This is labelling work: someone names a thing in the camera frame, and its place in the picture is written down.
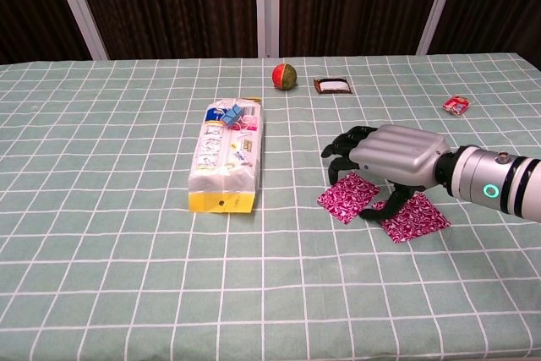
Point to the dark brown curtain panel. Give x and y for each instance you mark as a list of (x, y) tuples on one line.
[(498, 6), (29, 6), (359, 6), (169, 6)]

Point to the green checked tablecloth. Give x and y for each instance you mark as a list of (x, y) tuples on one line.
[(127, 251)]

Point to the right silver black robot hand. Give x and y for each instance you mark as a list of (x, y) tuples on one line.
[(401, 158)]

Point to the white partition frame post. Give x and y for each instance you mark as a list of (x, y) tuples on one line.
[(267, 6), (80, 8), (438, 6)]

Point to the red green ball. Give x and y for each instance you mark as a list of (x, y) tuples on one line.
[(284, 76)]

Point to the blue binder clip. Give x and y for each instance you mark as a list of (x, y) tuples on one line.
[(228, 119)]

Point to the brown white small packet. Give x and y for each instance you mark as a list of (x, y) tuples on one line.
[(333, 85)]

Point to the red snack packet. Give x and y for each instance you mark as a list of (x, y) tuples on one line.
[(456, 105)]

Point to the magenta patterned packet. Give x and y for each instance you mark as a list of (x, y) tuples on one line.
[(351, 204), (418, 221)]

